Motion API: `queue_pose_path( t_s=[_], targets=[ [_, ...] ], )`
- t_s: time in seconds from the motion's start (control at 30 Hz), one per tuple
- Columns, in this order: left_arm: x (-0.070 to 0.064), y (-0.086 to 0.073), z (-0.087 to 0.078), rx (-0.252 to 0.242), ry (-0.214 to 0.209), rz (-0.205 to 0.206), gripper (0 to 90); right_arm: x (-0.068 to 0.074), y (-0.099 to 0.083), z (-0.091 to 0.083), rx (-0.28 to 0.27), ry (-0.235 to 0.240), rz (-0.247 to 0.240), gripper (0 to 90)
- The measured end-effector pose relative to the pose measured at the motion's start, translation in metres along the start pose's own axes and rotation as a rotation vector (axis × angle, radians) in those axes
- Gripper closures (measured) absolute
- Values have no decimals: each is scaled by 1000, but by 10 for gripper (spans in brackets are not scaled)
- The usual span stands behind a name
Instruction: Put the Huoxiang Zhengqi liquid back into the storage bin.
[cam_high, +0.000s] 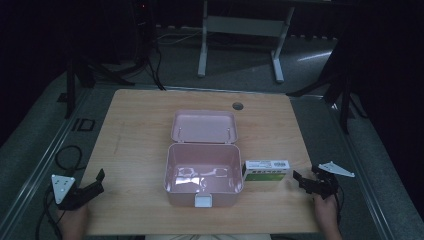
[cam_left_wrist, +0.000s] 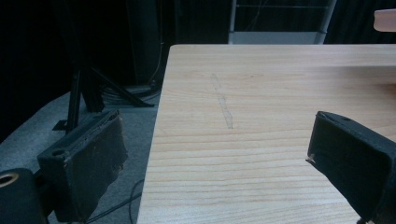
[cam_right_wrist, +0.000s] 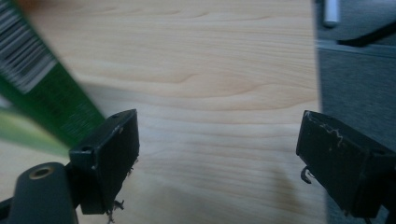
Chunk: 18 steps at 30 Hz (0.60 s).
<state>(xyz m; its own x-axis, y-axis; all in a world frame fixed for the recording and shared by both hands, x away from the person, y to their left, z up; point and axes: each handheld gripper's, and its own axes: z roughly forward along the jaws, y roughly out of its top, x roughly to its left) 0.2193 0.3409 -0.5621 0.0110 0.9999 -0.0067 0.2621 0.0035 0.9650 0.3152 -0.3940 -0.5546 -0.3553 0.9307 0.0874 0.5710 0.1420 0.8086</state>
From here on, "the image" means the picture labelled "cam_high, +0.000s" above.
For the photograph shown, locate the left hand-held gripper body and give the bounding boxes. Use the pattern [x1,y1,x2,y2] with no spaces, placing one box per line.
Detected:
[50,174,98,211]

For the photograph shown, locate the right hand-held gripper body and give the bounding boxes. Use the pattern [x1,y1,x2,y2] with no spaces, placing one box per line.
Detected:
[308,161,356,201]

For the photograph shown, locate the white and green medicine box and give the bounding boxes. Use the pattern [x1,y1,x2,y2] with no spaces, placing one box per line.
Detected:
[241,159,291,183]

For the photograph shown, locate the pink storage box with lid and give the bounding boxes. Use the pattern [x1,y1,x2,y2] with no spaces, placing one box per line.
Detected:
[163,109,245,209]

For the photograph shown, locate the person's left hand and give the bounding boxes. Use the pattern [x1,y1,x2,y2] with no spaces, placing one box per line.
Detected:
[57,203,91,240]

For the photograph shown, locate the person's right hand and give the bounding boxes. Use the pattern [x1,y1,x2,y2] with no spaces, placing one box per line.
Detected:
[312,194,339,229]

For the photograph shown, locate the black tripod stand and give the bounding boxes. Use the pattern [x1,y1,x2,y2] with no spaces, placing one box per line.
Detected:
[285,39,369,135]
[64,54,136,120]

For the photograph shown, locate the person's light clothing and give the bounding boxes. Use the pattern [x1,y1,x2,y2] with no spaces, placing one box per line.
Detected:
[144,233,273,240]

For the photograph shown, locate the dark equipment tower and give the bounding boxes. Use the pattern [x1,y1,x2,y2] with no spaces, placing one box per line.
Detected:
[130,0,157,69]

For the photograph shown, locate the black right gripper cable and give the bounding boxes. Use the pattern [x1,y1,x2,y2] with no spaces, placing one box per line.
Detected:
[334,184,345,225]

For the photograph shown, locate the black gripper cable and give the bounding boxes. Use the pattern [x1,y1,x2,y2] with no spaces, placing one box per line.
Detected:
[334,184,345,225]
[34,145,84,240]

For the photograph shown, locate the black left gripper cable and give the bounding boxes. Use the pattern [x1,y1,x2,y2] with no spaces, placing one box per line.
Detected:
[34,145,84,240]

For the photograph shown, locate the metal floor rail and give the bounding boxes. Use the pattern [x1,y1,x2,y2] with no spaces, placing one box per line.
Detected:
[0,87,93,233]
[324,96,399,240]

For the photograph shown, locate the black floor cables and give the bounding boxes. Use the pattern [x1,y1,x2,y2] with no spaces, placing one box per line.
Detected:
[145,31,168,92]

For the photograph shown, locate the white floor cable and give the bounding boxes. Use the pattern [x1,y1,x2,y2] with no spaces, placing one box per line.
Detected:
[155,29,205,47]

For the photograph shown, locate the white metal desk frame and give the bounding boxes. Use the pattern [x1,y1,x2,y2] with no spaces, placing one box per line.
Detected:
[196,0,296,84]

